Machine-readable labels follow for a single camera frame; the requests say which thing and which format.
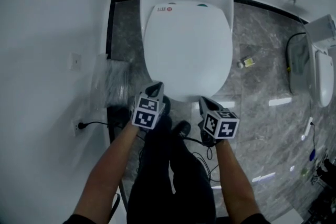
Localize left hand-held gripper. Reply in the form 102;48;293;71
131;81;166;131

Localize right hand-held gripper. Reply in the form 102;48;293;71
198;97;240;146

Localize person's right forearm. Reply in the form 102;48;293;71
215;138;261;219

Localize person's left forearm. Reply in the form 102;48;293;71
73;123;139;220

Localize white toilet with square tank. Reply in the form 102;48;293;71
304;14;336;109

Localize person's right black shoe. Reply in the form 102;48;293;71
171;120;192;138

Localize black power adapter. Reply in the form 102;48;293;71
108;106;131;128

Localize crumpled clear plastic wrap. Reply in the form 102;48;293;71
91;53;131;111

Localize person's black trousers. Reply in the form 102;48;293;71
127;115;217;224

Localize white power strip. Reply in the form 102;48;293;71
301;116;314;141

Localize black equipment pile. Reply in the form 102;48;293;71
309;157;336;187

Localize person's black shirt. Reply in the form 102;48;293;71
62;212;271;224

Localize black plug cable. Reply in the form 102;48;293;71
79;120;109;130

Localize wall socket with black plug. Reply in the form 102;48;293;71
71;118;88;138

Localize white wall switch plate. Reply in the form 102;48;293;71
69;52;83;72

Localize black looped cable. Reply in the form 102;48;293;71
285;31;307;72

